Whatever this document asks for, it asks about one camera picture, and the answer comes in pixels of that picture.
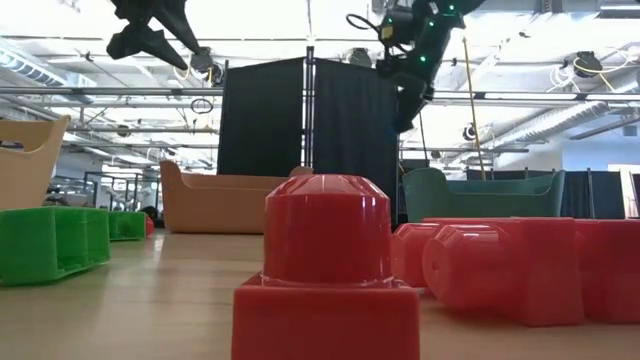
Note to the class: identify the red two-stud plastic brick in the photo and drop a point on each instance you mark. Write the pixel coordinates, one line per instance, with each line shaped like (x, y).
(325, 240)
(149, 226)

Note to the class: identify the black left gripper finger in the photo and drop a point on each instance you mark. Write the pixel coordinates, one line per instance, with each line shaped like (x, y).
(145, 42)
(182, 25)

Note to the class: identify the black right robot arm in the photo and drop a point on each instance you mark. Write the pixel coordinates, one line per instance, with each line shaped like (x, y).
(467, 4)

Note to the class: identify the green two-stud plastic brick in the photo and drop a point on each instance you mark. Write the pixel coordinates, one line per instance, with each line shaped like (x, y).
(127, 226)
(50, 245)

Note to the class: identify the black metal rack frame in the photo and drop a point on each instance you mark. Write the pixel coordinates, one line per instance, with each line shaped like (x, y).
(95, 180)

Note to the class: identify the teal plastic bin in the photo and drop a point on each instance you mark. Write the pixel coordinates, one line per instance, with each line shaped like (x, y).
(475, 205)

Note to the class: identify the black ceiling-hung device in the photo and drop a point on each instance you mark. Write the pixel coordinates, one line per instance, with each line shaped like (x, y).
(202, 60)
(360, 56)
(587, 65)

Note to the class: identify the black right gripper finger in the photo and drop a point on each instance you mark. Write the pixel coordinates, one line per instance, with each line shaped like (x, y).
(412, 107)

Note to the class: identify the grey horizontal metal rail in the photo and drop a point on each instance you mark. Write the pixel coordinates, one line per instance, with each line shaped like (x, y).
(60, 91)

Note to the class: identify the red four-stud plastic brick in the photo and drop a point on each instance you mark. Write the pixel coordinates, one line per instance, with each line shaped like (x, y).
(525, 270)

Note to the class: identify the orange plastic bin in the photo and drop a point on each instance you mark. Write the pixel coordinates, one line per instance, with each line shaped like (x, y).
(215, 205)

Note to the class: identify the yellow plastic bin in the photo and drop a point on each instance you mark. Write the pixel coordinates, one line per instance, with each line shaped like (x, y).
(27, 165)

